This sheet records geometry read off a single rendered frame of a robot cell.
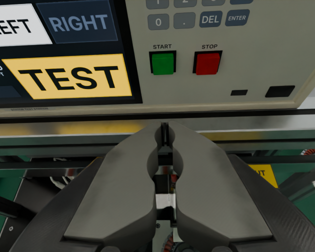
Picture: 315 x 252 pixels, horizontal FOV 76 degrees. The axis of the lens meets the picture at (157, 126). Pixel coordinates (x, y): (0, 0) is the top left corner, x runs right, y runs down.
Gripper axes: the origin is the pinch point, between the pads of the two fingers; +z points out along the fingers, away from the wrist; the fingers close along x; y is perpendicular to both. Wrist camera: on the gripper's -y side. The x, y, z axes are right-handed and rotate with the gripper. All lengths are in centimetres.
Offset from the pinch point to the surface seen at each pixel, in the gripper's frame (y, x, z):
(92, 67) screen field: -2.2, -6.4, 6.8
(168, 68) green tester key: -2.0, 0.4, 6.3
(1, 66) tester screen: -2.7, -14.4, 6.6
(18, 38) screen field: -5.0, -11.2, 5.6
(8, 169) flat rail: 11.9, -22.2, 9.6
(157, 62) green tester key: -2.6, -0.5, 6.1
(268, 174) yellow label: 10.7, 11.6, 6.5
